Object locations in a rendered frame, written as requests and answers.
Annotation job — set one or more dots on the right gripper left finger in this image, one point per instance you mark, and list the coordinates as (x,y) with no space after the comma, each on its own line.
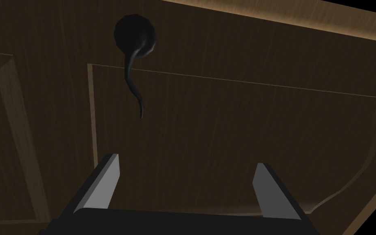
(100,186)

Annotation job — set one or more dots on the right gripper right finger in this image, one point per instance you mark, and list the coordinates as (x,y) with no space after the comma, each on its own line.
(274,195)

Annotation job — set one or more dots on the brown wooden panelled door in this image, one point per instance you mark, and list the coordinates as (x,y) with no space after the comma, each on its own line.
(227,130)

